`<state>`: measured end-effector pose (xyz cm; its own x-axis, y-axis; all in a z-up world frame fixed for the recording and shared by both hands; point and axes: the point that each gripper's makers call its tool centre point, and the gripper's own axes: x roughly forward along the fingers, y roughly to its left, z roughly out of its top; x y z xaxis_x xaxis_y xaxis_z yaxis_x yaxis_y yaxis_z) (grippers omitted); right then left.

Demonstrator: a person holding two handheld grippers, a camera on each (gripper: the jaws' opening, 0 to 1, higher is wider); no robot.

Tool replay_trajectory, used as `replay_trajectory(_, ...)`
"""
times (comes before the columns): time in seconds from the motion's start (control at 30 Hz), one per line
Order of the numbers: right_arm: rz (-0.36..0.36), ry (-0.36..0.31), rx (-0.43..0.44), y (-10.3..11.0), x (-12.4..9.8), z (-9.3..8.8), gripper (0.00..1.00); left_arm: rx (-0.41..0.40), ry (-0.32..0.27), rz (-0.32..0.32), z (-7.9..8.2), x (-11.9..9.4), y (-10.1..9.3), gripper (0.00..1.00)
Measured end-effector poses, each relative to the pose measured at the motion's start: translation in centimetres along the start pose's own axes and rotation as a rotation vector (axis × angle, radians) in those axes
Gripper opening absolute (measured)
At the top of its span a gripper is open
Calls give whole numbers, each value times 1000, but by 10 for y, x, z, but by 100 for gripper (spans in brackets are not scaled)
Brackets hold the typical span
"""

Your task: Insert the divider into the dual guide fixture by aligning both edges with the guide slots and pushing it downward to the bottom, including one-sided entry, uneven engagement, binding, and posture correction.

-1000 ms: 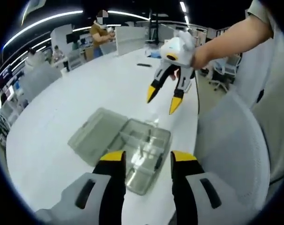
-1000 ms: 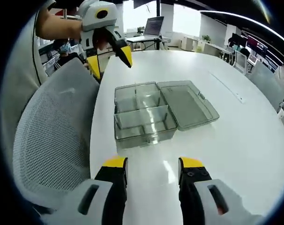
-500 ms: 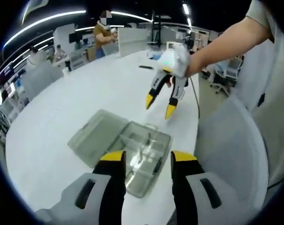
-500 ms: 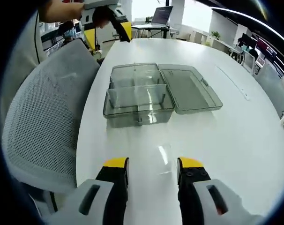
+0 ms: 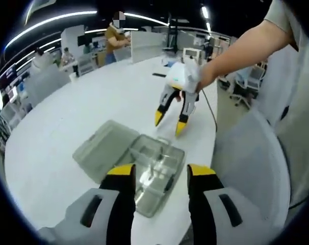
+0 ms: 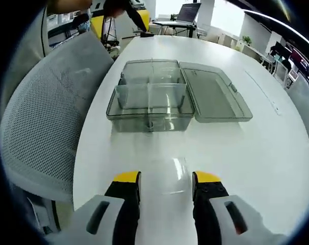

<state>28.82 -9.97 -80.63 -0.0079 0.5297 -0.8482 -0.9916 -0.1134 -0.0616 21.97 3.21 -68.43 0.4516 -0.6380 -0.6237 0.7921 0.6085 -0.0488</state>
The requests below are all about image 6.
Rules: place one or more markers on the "green potted plant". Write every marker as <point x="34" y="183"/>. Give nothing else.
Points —
<point x="246" y="40"/>

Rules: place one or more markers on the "black-legged standing desk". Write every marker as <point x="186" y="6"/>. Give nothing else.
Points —
<point x="175" y="23"/>

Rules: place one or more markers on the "person's grey shirt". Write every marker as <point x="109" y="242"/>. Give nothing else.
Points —
<point x="29" y="38"/>

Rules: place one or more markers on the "grey transparent guide fixture box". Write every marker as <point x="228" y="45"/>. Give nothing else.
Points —
<point x="215" y="94"/>

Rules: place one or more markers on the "dark wall monitor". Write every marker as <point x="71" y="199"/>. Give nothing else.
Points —
<point x="301" y="60"/>

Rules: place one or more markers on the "white mesh office chair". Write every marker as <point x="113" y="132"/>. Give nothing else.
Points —
<point x="42" y="114"/>

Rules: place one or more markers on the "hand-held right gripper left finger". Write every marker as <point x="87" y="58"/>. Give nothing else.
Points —
<point x="124" y="209"/>

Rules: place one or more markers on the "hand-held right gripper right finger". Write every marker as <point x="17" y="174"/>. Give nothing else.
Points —
<point x="205" y="209"/>

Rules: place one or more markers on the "grey desk partition panel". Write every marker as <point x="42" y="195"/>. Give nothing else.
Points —
<point x="301" y="102"/>

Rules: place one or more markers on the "dark laptop screen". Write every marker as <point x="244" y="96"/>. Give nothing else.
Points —
<point x="189" y="11"/>

